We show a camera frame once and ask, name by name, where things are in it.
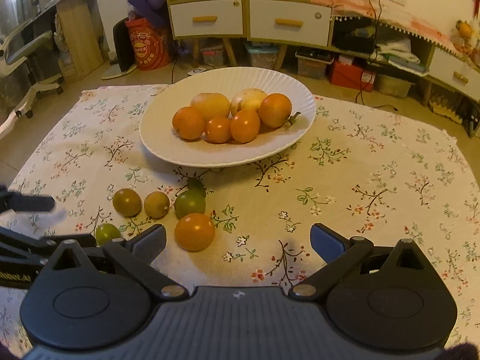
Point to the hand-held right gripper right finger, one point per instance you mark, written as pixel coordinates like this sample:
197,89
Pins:
330,243

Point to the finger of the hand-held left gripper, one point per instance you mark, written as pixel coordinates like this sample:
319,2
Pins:
30,203
26,247

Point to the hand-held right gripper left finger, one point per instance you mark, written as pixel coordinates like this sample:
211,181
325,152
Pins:
150,243

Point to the yellow-brown round citrus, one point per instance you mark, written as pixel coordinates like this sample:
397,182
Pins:
156,204

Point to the small green tangerine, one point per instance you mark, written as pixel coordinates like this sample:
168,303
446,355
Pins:
107,233

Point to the green-brown tangerine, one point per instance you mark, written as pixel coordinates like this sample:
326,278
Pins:
127,202

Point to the green tangerine with leaf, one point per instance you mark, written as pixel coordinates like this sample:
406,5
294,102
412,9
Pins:
190,202

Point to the white ribbed plate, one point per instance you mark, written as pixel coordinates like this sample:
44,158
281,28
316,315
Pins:
165,135

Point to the rough orange mandarin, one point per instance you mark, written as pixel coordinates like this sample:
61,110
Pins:
188,123
275,109

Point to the small smooth orange tangerine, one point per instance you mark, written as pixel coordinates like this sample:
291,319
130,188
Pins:
218,129

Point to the large yellow-orange grapefruit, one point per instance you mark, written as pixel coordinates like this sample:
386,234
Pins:
210,105

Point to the pale yellow pomelo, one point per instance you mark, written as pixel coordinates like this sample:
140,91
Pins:
248,99

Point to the floral tablecloth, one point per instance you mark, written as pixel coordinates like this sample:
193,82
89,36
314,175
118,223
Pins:
356,180

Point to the white office chair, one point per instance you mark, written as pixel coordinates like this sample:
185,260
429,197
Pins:
18,54

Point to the clear plastic storage box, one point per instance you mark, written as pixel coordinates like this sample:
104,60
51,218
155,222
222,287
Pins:
392,86

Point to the red cardboard box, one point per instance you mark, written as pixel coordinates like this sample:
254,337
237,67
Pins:
347,75

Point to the light wooden desk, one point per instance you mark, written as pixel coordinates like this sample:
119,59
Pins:
80,37

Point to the black lid storage box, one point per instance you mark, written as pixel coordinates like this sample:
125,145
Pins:
313,67

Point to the yellow egg carton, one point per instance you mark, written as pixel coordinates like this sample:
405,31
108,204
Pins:
446,108

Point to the white floor device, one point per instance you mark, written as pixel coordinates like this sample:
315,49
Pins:
196,71

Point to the black flat panel heater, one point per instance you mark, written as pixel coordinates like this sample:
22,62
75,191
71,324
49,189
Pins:
122,48

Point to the red printed bag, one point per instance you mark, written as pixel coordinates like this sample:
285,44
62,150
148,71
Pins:
148,50

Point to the teal lid storage box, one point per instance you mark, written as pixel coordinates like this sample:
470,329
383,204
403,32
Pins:
262,60

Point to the clear storage box red label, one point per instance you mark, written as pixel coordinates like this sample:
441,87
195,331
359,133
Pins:
213,58

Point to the black case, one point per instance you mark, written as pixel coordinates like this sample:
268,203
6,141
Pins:
352,43

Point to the grey curtain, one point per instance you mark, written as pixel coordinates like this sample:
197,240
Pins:
15,0

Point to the stack of folded cloths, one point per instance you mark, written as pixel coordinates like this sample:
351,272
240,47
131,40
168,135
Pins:
397,50

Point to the white shelf drawer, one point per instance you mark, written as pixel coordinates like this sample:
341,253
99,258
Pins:
450,63

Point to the purple plush toy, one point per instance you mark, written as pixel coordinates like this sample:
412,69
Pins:
146,3

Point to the orange figurine decor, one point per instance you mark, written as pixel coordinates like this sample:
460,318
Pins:
465,30

